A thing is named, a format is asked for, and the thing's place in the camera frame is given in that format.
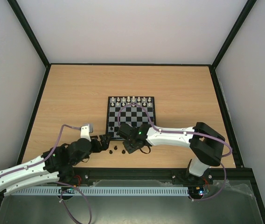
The black frame post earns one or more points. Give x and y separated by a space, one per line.
234 31
28 30

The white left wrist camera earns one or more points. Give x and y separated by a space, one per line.
86 130

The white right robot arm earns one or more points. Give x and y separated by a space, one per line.
206 143

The black aluminium front rail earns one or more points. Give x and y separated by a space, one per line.
173 175

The black and silver chessboard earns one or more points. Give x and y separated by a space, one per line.
134 116

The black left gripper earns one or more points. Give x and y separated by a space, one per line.
99 148

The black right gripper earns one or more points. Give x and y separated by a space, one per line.
128 144

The black frame post rear left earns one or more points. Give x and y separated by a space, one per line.
28 30

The light blue cable duct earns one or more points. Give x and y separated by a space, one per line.
104 191

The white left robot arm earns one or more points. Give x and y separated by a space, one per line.
55 165

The black frame post rear right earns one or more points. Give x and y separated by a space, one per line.
234 31

